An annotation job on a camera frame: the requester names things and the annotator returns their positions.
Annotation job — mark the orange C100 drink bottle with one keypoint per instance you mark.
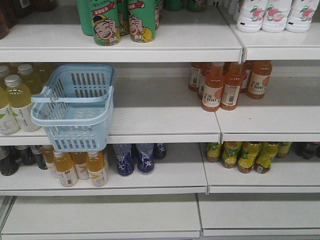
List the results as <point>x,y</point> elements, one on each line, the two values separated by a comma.
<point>259,80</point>
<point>213,87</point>
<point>231,88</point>

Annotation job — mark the yellow lemon tea bottle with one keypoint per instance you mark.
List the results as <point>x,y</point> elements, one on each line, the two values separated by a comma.
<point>265,157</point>
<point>248,154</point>
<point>230,153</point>
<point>213,151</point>
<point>284,149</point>

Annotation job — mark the orange juice bottle white label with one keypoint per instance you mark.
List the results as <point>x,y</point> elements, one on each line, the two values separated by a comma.
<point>65,170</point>
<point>96,167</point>
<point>80,163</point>

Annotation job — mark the pale yellow juice bottle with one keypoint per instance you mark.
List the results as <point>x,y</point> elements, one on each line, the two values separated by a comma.
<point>8,122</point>
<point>19,97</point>

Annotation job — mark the dark drink bottle blue label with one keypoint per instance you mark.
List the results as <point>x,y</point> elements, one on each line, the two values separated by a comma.
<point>38,156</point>

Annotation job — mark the blue sports drink bottle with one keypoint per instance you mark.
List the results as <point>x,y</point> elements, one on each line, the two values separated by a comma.
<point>124,160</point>
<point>145,162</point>
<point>159,151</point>

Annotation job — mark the plastic cola bottle red label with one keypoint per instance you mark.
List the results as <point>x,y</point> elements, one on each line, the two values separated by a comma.
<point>308,150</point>

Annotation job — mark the dark drink bottle grey label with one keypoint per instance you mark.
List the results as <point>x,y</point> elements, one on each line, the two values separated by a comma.
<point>8,166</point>
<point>26,154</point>

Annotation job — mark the green cartoon tea bottle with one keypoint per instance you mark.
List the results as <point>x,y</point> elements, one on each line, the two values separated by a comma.
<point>142,28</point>
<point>105,22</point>

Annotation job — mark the light blue plastic basket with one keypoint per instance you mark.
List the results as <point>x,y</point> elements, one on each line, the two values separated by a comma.
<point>75,107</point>

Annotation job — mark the white peach drink bottle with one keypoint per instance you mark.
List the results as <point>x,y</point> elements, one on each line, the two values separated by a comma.
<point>251,15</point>
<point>300,16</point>
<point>276,15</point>

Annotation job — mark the white metal shelving unit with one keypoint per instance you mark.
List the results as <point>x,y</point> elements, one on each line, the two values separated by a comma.
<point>185,197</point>

